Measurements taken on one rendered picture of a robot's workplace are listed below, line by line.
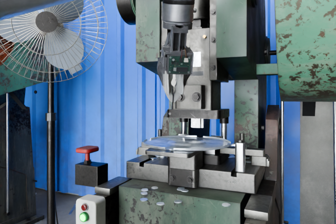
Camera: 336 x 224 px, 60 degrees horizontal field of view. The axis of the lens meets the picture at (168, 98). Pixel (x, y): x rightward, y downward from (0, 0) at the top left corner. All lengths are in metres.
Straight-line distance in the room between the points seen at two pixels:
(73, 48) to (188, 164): 0.91
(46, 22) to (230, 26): 0.91
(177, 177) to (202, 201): 0.12
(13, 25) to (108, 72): 1.21
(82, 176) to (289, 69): 0.73
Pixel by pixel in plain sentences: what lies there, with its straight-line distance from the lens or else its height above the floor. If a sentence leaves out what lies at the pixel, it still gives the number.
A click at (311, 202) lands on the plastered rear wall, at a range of 2.31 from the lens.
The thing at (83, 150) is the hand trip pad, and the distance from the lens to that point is 1.03.
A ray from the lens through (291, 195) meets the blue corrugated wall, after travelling 2.27.
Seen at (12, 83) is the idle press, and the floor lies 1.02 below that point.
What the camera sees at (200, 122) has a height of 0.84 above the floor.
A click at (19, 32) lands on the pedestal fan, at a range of 1.60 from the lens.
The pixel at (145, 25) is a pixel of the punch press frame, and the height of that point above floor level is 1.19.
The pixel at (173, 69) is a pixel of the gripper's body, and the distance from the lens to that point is 0.69.
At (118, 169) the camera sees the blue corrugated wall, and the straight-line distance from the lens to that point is 2.63.
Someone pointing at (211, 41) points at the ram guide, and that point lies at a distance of 0.97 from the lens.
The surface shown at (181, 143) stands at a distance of 0.93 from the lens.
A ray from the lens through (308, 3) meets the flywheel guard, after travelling 0.71.
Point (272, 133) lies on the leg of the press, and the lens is 1.30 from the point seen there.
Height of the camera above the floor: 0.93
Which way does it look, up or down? level
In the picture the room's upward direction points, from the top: straight up
